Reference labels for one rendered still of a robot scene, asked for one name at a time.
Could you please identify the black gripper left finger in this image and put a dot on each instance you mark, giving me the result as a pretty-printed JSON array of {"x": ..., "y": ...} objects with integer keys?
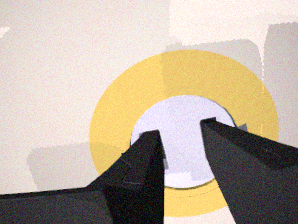
[{"x": 131, "y": 191}]

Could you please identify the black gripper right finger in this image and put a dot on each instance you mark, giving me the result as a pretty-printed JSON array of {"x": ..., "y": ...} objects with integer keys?
[{"x": 258, "y": 177}]

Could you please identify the white round cartridge with two slots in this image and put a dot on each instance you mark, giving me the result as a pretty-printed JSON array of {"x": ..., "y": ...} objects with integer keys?
[{"x": 178, "y": 122}]

